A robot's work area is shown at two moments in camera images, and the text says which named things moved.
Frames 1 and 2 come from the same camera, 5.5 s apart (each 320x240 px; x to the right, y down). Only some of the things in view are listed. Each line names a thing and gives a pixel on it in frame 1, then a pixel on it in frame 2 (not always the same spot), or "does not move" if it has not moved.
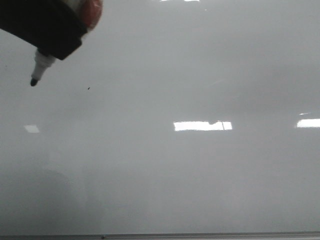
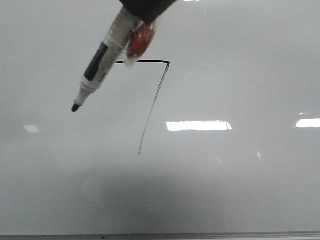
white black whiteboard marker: (42, 62) to (104, 63)
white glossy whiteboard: (171, 116) does not move
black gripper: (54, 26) to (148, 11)
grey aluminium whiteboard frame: (166, 236) does not move
